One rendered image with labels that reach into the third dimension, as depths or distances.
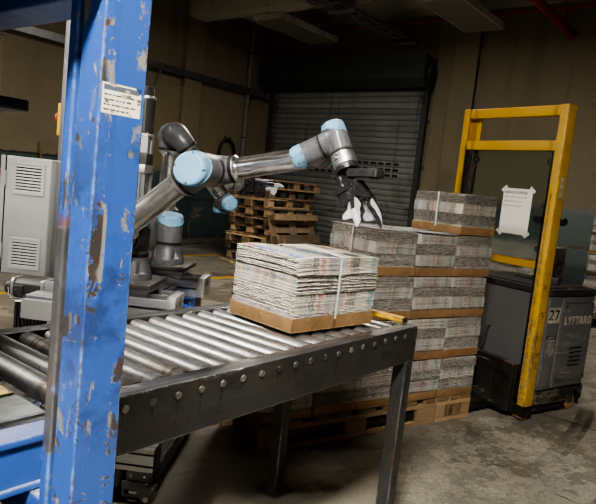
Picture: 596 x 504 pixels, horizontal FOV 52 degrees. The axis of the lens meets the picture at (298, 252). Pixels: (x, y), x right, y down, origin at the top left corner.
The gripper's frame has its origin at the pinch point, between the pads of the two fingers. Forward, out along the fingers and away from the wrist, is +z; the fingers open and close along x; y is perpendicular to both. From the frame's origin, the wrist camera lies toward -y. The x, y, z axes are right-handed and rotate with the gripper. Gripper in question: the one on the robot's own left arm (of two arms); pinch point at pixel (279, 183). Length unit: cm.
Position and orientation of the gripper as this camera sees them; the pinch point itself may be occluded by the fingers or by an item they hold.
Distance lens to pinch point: 312.7
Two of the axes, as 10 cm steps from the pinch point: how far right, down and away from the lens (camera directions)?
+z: 9.2, 0.6, 3.9
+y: -1.6, 9.6, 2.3
